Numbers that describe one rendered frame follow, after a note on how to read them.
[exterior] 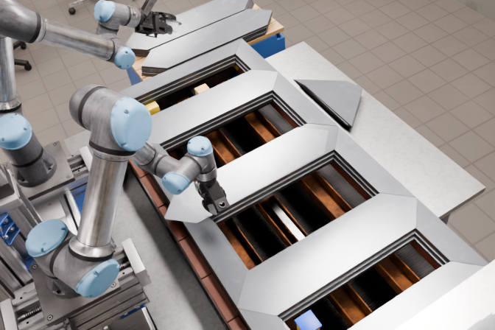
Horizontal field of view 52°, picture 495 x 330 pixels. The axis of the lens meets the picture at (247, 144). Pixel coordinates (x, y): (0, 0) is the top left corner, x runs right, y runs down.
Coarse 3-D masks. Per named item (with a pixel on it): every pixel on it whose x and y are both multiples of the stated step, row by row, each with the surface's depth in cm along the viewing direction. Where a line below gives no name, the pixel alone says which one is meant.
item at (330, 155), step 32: (224, 64) 249; (160, 96) 240; (192, 128) 217; (320, 128) 210; (320, 160) 200; (256, 192) 191; (384, 256) 171; (224, 288) 167; (320, 288) 162; (288, 320) 161
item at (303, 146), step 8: (296, 128) 211; (288, 136) 208; (296, 136) 208; (304, 136) 207; (296, 144) 205; (304, 144) 204; (312, 144) 204; (304, 152) 201; (312, 152) 201; (320, 152) 201
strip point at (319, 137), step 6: (306, 132) 209; (312, 132) 209; (318, 132) 208; (324, 132) 208; (312, 138) 206; (318, 138) 206; (324, 138) 206; (318, 144) 204; (324, 144) 203; (324, 150) 201
